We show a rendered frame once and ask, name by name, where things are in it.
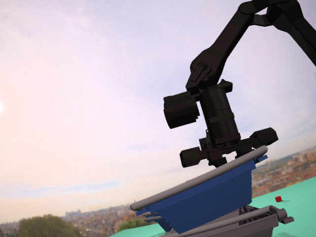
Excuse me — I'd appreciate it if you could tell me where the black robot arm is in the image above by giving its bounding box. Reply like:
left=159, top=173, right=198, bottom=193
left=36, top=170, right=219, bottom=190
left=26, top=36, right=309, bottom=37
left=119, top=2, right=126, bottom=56
left=163, top=0, right=316, bottom=129

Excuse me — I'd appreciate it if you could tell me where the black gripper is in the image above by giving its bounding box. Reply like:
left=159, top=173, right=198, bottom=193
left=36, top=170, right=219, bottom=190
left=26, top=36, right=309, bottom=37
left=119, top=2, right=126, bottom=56
left=180, top=109, right=278, bottom=168

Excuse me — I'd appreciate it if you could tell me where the small red block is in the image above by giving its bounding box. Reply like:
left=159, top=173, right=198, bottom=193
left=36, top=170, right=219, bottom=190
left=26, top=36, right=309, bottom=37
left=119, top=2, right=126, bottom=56
left=275, top=196, right=282, bottom=202

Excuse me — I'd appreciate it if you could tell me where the blue plastic tray with grey wire bars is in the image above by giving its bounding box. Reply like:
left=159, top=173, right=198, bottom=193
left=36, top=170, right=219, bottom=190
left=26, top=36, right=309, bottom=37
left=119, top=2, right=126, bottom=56
left=143, top=212, right=159, bottom=218

